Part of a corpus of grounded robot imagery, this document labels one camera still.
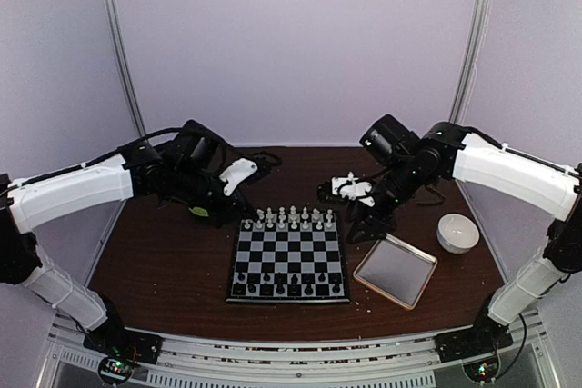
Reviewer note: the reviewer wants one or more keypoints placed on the black king piece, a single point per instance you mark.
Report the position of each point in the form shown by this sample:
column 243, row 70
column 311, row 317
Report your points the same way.
column 295, row 288

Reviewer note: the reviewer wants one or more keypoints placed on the green plate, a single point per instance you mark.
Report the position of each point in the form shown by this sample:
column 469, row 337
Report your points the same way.
column 199, row 211

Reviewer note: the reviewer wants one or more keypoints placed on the left aluminium frame post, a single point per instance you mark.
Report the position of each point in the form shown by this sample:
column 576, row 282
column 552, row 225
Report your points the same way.
column 122, row 66

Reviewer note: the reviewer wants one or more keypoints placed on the wooden metal tray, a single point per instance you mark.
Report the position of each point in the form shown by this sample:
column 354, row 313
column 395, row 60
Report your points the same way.
column 396, row 270

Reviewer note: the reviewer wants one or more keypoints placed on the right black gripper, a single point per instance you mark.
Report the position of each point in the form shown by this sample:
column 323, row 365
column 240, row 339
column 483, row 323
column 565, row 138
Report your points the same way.
column 368, row 221

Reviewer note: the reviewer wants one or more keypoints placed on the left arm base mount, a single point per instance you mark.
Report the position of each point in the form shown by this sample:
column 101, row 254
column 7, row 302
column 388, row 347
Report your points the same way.
column 137, row 347

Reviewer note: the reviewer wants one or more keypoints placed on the black white chess board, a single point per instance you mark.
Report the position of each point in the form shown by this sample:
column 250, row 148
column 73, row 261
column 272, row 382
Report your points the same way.
column 300, row 247

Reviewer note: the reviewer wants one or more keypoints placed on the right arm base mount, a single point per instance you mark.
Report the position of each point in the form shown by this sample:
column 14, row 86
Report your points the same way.
column 467, row 343

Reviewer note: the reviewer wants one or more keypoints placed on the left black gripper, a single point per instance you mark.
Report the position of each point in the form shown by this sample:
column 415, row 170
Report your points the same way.
column 232, row 211

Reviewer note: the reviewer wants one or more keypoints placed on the front aluminium rail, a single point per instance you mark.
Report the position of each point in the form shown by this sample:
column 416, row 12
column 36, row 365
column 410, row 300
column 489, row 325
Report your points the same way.
column 410, row 360

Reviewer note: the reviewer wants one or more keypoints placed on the white bowl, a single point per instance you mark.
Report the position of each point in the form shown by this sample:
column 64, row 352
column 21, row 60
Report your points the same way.
column 457, row 234

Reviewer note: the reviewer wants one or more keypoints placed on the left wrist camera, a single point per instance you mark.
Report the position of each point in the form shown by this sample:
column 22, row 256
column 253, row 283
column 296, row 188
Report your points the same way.
column 244, row 170

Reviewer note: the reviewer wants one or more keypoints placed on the right aluminium frame post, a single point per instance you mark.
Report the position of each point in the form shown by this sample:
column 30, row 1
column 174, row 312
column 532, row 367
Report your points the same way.
column 468, row 71

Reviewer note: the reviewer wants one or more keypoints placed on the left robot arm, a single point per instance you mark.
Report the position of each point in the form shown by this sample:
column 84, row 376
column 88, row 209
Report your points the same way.
column 189, row 165

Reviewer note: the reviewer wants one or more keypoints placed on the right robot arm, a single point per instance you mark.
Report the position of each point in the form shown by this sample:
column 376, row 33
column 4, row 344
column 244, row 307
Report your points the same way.
column 468, row 156

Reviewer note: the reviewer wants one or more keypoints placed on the aluminium frame post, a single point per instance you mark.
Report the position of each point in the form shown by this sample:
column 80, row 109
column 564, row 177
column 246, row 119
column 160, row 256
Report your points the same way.
column 468, row 71
column 122, row 66

